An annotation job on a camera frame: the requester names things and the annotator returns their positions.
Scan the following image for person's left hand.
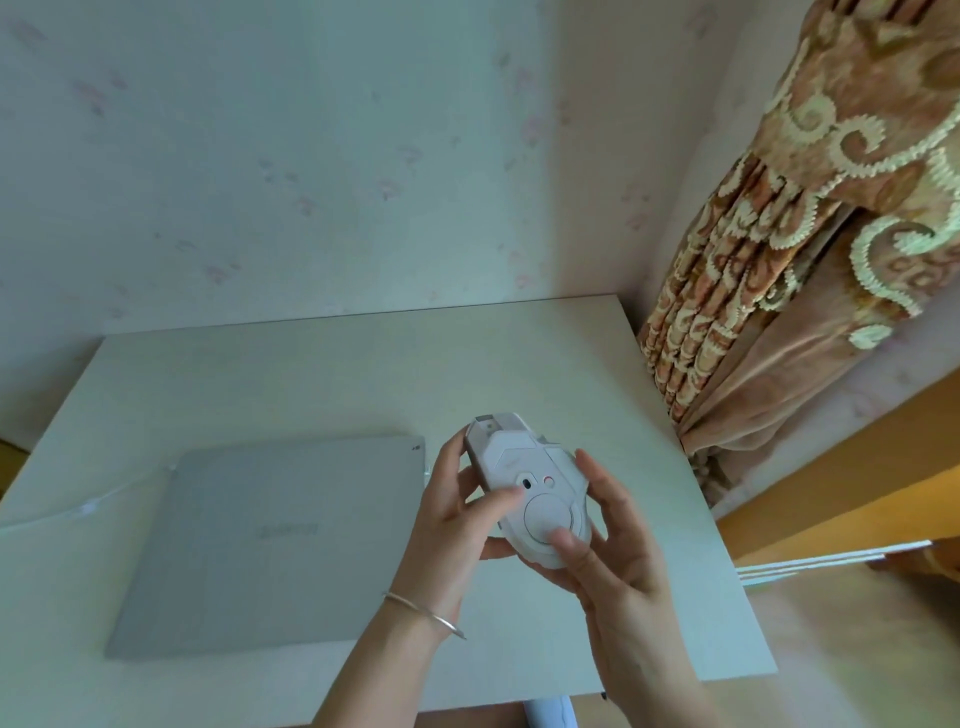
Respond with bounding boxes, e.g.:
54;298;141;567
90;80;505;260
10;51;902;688
387;430;528;630

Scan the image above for person's right hand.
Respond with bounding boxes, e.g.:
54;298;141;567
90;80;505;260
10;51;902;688
550;449;700;693

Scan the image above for white computer mouse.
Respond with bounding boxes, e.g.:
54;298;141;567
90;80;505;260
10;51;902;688
463;411;595;571

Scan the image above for person's left forearm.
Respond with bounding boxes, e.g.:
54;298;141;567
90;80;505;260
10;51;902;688
310;596;456;728

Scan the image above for person's right forearm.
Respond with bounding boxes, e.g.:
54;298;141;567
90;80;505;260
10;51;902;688
600;656;726;728

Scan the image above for white table leg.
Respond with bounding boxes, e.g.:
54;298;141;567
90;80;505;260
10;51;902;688
523;693;576;728

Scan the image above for silver closed laptop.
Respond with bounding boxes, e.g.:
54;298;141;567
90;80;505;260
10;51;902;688
104;433;428;662

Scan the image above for white flat boards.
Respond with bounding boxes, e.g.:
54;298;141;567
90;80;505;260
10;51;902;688
735;540;933;587

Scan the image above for orange wooden furniture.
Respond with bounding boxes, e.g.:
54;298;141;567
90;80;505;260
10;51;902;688
711;371;960;588

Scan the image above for brown patterned curtain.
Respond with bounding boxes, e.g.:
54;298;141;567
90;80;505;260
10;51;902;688
636;0;960;520

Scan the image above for thin silver bracelet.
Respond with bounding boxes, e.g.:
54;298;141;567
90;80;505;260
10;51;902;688
380;591;468;642

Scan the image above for white cable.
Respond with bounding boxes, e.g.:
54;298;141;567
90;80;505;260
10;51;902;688
0;465;181;535

